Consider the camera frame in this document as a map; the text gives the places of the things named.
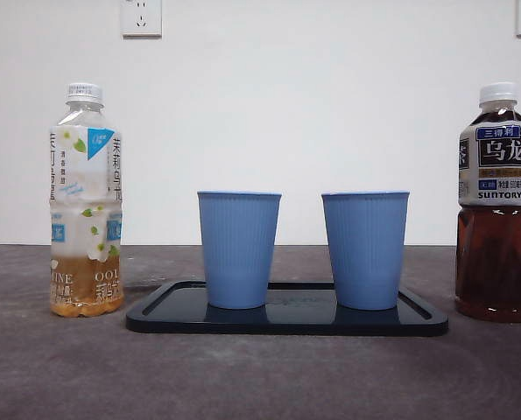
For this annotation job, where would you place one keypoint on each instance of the clear jasmine tea bottle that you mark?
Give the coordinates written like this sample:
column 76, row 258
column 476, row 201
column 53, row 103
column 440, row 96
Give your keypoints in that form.
column 85, row 280

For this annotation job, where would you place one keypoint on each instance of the dark oolong tea bottle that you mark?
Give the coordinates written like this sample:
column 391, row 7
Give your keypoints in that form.
column 492, row 262

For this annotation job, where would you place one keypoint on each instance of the blue ribbed cup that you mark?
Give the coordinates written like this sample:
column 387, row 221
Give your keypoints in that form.
column 239, row 249
column 365, row 249

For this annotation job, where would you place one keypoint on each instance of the dark navy tray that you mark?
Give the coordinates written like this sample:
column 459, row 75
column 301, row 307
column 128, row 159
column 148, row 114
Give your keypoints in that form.
column 286, row 324

